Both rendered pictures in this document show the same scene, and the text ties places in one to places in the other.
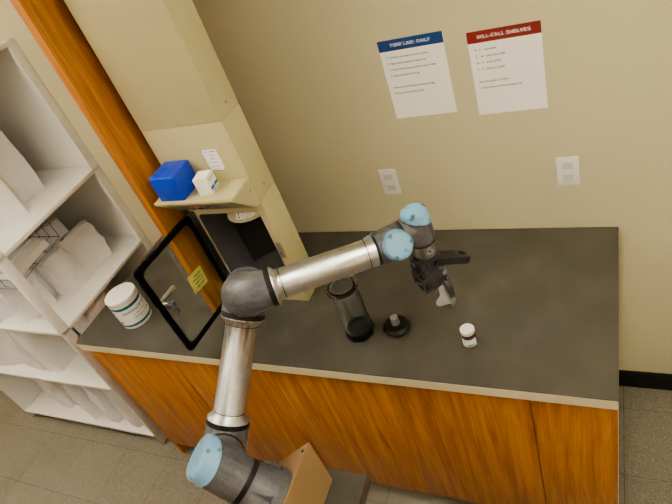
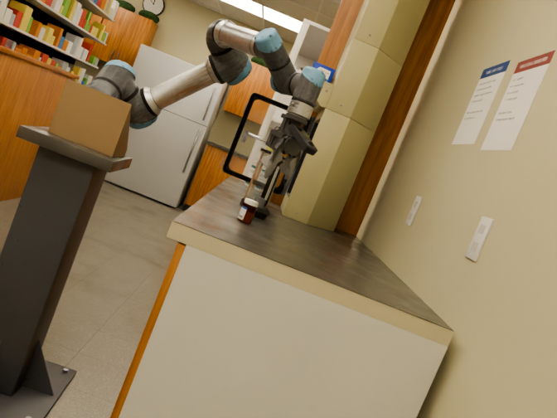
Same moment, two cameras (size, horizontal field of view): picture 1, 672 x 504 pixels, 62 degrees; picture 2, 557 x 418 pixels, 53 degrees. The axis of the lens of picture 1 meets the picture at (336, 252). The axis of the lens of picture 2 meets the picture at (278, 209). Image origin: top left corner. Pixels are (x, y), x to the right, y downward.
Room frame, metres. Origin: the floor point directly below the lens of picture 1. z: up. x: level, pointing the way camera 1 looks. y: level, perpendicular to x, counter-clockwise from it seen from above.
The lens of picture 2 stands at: (0.19, -1.63, 1.17)
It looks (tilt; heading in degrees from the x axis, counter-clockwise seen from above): 5 degrees down; 52
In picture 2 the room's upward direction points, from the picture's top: 22 degrees clockwise
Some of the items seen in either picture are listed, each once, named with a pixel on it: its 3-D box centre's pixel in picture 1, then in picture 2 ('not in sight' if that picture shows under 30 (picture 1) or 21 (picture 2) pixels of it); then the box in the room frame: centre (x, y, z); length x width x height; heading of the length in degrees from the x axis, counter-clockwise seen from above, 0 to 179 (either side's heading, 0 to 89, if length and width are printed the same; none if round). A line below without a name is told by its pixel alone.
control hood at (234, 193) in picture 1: (207, 203); (313, 94); (1.65, 0.33, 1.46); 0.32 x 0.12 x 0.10; 56
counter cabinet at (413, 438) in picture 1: (354, 367); (253, 328); (1.65, 0.11, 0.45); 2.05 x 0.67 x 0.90; 56
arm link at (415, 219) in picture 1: (416, 225); (308, 86); (1.20, -0.23, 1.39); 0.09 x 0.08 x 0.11; 95
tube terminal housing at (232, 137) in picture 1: (247, 201); (340, 139); (1.80, 0.23, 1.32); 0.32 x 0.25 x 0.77; 56
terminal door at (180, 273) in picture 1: (188, 284); (266, 143); (1.65, 0.53, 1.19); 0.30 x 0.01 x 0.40; 140
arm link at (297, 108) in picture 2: (425, 247); (298, 110); (1.20, -0.23, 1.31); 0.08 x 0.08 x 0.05
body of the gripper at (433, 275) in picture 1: (428, 268); (288, 134); (1.20, -0.23, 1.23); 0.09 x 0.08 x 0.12; 99
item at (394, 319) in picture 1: (395, 323); (259, 206); (1.30, -0.09, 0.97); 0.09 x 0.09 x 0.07
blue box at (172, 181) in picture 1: (174, 180); (320, 76); (1.69, 0.39, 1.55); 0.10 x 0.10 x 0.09; 56
